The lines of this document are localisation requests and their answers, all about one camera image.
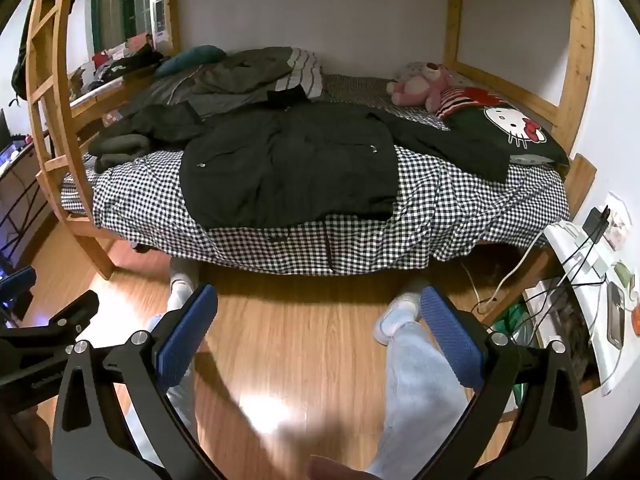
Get black charger adapter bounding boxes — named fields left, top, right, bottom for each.
left=582, top=205, right=612, bottom=247

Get person's left leg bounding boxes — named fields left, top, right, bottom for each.
left=127, top=305, right=201, bottom=466

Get green door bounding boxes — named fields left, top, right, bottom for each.
left=90, top=0, right=152, bottom=57

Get pink plush toy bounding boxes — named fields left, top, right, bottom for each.
left=386, top=62, right=456, bottom=112

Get olive green jacket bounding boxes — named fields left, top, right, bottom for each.
left=192, top=46, right=301, bottom=96

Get person's leg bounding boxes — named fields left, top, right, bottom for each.
left=364, top=320, right=472, bottom=480
left=127, top=305, right=201, bottom=466

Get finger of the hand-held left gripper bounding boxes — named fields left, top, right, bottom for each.
left=0, top=266, right=37, bottom=321
left=0, top=290, right=101, bottom=350

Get white striped pillow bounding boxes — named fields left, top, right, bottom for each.
left=272, top=47, right=325, bottom=101

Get person's right leg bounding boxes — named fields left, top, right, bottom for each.
left=364, top=320, right=472, bottom=480

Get white power cable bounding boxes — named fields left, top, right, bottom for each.
left=460, top=227, right=553, bottom=313

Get white side desk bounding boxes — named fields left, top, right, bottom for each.
left=520, top=192, right=640, bottom=397

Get dark olive folded garment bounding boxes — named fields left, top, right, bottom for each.
left=89, top=132, right=155, bottom=173

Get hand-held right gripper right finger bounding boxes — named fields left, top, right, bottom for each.
left=420, top=285, right=587, bottom=480

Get black jacket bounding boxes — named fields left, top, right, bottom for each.
left=107, top=85, right=511, bottom=231

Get cluttered wooden table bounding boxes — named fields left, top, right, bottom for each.
left=67, top=35, right=167, bottom=111

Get person's right hand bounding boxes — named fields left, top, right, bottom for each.
left=309, top=455, right=366, bottom=480

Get green bag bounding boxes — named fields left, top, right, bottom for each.
left=494, top=304, right=533, bottom=347

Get black cables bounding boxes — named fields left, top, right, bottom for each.
left=522, top=237, right=618, bottom=326

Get teal pillow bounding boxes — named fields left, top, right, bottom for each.
left=154, top=45, right=227, bottom=78

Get red striped cushion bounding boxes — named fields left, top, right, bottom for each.
left=434, top=86, right=507, bottom=121

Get smartphone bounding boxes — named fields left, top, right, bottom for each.
left=606, top=281, right=628, bottom=349

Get black white checkered bed sheet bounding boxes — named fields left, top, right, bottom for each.
left=60, top=74, right=571, bottom=277

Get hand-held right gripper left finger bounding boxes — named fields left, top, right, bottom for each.
left=51, top=284, right=236, bottom=480

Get desk with black frame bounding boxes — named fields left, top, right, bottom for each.
left=0, top=110, right=53, bottom=281

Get black cat print pillow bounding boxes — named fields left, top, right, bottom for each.
left=442, top=105, right=571, bottom=168

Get white shoe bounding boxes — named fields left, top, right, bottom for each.
left=374, top=290, right=425, bottom=347
left=166, top=257, right=202, bottom=313

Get wooden bunk bed frame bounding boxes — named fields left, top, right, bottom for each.
left=25, top=0, right=598, bottom=281

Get dark hanging bag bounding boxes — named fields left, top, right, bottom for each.
left=11, top=0, right=42, bottom=102

